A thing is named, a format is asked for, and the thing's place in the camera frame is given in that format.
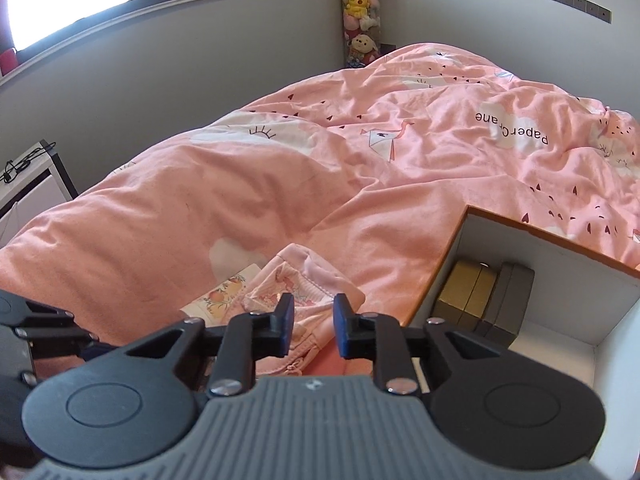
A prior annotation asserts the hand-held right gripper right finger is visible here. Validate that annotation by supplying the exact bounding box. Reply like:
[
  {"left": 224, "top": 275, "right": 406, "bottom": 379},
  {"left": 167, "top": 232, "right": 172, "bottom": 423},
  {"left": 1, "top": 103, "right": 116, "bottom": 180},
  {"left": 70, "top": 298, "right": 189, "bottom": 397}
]
[{"left": 333, "top": 292, "right": 506, "bottom": 395}]

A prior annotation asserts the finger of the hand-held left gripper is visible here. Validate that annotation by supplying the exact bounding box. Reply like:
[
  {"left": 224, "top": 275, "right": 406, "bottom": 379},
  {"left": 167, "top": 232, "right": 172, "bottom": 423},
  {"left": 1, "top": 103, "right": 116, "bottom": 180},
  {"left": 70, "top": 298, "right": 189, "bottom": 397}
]
[{"left": 15, "top": 309, "right": 118, "bottom": 362}]

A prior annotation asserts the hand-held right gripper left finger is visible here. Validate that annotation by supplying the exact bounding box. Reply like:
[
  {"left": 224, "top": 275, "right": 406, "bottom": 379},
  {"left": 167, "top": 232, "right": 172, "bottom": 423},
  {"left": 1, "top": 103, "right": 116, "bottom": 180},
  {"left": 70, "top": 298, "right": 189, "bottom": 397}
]
[{"left": 122, "top": 293, "right": 296, "bottom": 396}]

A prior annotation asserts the pink printed pouch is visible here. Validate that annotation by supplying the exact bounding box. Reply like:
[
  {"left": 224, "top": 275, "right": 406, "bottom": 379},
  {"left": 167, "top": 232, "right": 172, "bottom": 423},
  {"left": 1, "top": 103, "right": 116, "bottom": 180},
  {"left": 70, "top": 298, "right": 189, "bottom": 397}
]
[{"left": 240, "top": 243, "right": 366, "bottom": 378}]

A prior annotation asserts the peach print card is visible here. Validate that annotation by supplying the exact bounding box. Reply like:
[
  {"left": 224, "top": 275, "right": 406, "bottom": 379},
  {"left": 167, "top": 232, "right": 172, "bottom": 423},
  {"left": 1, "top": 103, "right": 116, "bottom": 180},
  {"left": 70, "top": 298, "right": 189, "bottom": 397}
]
[{"left": 179, "top": 262, "right": 263, "bottom": 321}]

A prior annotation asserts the olive brown box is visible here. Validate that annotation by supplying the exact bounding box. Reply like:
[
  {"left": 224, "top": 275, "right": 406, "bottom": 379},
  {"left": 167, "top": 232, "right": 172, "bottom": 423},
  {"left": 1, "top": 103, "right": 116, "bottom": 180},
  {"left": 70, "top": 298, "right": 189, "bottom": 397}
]
[{"left": 432, "top": 259, "right": 503, "bottom": 331}]

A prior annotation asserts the dark grey box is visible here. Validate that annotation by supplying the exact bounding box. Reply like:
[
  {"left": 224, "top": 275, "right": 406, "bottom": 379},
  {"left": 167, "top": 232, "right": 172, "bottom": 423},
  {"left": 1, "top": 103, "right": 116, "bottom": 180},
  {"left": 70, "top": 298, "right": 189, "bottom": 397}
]
[{"left": 472, "top": 261, "right": 536, "bottom": 348}]

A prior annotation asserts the orange cardboard box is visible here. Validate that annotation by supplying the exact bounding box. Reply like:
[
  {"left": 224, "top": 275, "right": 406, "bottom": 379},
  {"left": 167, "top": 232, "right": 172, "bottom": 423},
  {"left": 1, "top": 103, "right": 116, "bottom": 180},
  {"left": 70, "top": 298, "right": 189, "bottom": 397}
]
[{"left": 407, "top": 204, "right": 640, "bottom": 480}]

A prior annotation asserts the white side table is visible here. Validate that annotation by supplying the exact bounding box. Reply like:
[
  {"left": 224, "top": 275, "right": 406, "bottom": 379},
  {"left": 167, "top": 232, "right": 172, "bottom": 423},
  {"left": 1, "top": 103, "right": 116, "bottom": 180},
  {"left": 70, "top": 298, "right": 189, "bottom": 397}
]
[{"left": 0, "top": 139, "right": 80, "bottom": 248}]

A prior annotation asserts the pink printed blanket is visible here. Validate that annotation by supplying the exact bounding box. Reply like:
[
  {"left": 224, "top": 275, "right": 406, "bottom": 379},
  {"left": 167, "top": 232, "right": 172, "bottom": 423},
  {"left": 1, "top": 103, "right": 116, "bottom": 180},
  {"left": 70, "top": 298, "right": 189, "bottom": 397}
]
[{"left": 0, "top": 42, "right": 640, "bottom": 391}]

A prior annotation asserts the column of plush toys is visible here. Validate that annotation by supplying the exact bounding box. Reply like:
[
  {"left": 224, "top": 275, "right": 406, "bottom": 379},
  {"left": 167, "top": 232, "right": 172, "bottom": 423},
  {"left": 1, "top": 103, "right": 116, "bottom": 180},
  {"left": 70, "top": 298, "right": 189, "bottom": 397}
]
[{"left": 340, "top": 0, "right": 383, "bottom": 68}]

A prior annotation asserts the black cable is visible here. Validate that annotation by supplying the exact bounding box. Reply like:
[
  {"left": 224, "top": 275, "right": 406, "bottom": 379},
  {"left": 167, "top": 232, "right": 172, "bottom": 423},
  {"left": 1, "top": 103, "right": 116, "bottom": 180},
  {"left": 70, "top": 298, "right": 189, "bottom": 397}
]
[{"left": 0, "top": 141, "right": 57, "bottom": 184}]

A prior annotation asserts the wall switch panel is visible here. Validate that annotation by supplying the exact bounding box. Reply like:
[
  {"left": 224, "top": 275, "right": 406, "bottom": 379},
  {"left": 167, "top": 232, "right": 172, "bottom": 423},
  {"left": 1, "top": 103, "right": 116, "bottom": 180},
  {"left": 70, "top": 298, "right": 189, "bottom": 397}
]
[{"left": 548, "top": 0, "right": 613, "bottom": 24}]

